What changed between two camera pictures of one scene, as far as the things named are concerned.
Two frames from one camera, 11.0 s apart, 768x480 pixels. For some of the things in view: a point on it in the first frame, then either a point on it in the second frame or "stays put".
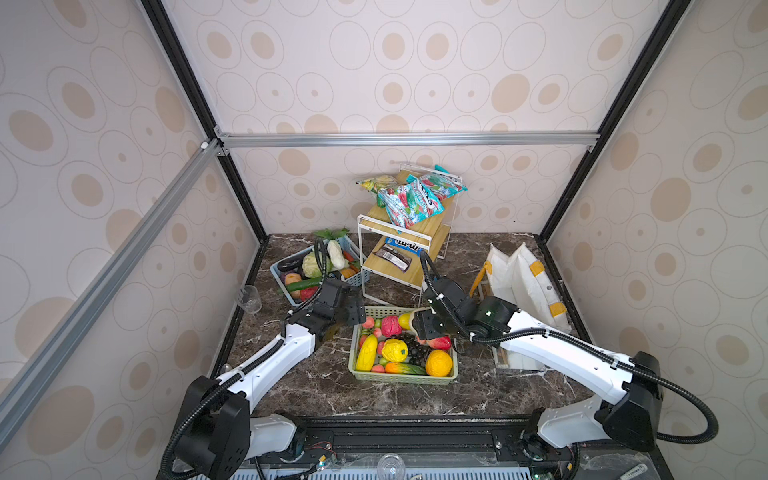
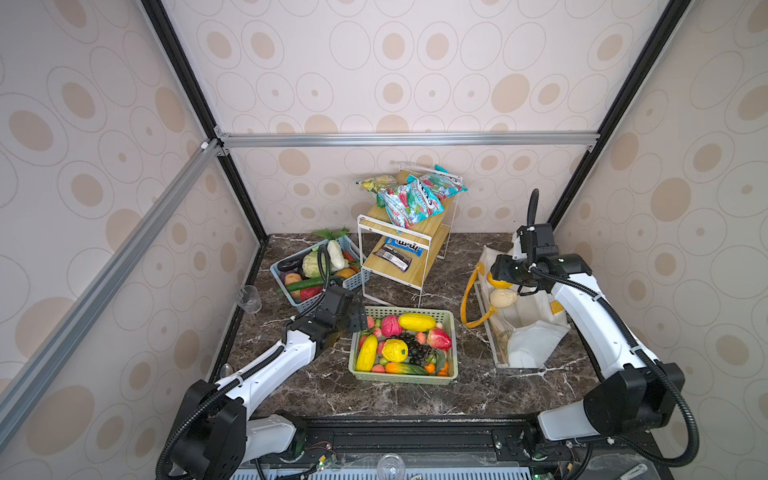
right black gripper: (421, 325) → (502, 268)
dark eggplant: (293, 263) stays put
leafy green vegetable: (333, 235) stays put
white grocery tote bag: (520, 280) stays put
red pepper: (308, 293) stays put
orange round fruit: (438, 363) → (501, 284)
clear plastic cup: (249, 299) stays put
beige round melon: (417, 308) → (503, 297)
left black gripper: (356, 310) stays put
